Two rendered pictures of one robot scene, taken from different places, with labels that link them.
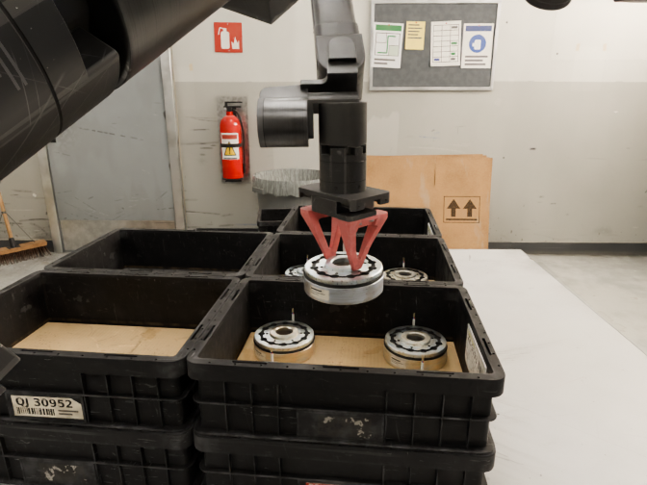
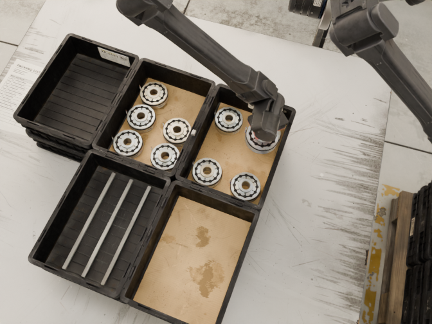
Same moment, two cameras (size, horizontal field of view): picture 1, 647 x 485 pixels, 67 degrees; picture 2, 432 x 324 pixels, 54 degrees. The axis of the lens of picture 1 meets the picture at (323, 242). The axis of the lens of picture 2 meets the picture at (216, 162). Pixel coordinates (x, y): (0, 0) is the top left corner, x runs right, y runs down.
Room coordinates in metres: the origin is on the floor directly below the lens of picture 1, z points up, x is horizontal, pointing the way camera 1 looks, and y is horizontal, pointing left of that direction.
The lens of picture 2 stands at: (0.61, 0.61, 2.20)
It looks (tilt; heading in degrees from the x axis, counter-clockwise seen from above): 66 degrees down; 282
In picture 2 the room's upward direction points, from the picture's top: 3 degrees clockwise
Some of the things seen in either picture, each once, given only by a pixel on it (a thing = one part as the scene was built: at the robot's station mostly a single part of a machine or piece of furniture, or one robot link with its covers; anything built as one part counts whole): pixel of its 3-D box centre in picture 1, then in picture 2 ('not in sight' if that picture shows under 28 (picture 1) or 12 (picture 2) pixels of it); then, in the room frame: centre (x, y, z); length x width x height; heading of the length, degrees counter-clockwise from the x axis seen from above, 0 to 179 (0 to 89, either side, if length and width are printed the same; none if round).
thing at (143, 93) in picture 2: (404, 276); (153, 93); (1.03, -0.18, 0.86); 0.10 x 0.10 x 0.01
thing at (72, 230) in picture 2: (172, 275); (106, 223); (1.01, 0.33, 0.87); 0.40 x 0.30 x 0.11; 84
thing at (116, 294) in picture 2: (170, 253); (103, 218); (1.01, 0.33, 0.92); 0.40 x 0.30 x 0.02; 84
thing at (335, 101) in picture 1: (337, 122); (272, 107); (0.59, -0.02, 1.22); 0.07 x 0.06 x 0.07; 90
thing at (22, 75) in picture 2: not in sight; (19, 96); (1.60, -0.11, 0.70); 0.33 x 0.23 x 0.01; 89
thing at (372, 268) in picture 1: (343, 267); (262, 135); (0.60, -0.03, 1.04); 0.10 x 0.10 x 0.01
